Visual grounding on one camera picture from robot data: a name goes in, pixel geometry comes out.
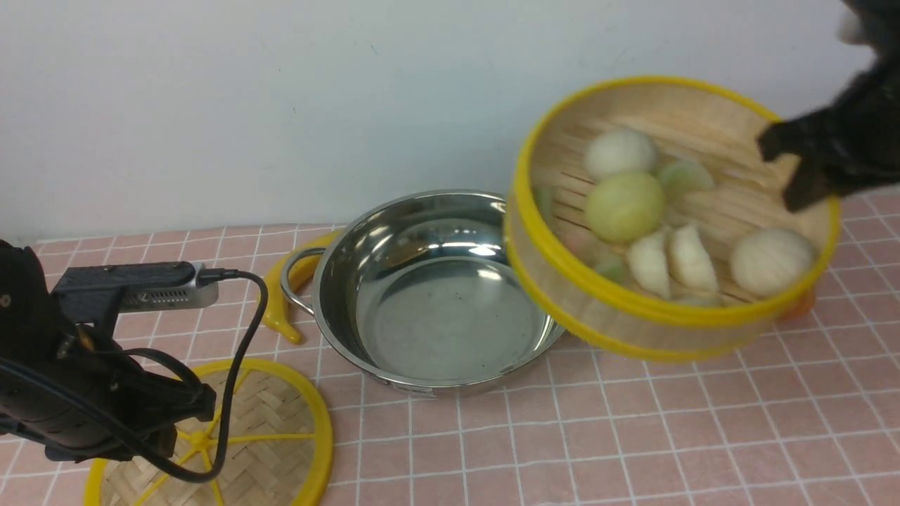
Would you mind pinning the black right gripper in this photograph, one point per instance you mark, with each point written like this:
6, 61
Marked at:
851, 145

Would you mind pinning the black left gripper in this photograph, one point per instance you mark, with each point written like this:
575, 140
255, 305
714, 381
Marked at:
113, 404

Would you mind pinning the yellow bamboo steamer basket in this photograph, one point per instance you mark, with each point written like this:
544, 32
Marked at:
689, 119

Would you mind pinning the yellow bamboo steamer lid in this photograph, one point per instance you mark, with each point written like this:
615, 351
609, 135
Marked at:
280, 451

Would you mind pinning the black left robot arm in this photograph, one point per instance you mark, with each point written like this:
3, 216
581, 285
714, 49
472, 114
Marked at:
29, 307

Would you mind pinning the stainless steel pot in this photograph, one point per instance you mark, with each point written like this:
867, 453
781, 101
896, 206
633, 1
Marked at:
419, 294

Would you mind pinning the white round bun right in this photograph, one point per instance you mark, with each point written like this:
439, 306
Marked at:
770, 260

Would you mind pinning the white round bun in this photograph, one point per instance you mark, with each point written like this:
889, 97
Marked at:
770, 260
619, 150

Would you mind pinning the orange potato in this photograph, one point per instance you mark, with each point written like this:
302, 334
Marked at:
802, 306

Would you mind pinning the pale green dumpling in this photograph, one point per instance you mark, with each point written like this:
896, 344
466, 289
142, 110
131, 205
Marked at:
680, 177

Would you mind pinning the white dumpling right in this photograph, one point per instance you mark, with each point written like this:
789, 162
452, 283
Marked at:
689, 262

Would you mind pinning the white dumpling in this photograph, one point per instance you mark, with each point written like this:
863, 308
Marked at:
647, 260
689, 262

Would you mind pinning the white dumpling left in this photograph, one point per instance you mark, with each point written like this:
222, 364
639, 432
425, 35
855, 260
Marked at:
647, 260

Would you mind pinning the yellow-green round bun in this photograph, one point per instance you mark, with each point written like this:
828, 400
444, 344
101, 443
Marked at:
626, 207

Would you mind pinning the small green dumpling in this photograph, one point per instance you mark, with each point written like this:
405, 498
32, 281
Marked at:
613, 268

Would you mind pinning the pink dumpling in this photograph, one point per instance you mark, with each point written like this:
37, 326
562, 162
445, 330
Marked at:
583, 244

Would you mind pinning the pink checkered tablecloth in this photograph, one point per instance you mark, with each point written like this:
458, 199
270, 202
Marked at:
807, 415

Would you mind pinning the green dumpling at rim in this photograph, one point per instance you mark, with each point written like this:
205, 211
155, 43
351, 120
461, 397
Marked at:
544, 198

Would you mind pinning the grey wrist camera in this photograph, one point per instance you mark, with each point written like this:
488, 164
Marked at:
135, 288

